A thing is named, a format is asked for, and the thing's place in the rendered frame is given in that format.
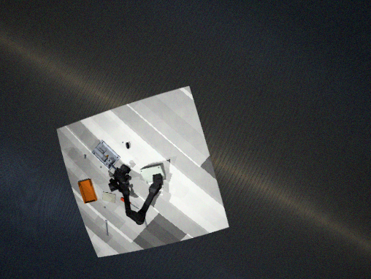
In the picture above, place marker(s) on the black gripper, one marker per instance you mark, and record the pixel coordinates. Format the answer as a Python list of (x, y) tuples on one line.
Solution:
[(119, 174)]

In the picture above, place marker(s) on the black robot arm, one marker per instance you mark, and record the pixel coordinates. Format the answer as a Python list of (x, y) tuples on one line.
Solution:
[(123, 186)]

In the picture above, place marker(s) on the orange open tray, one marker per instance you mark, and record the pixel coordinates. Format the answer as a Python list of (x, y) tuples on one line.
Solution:
[(87, 191)]

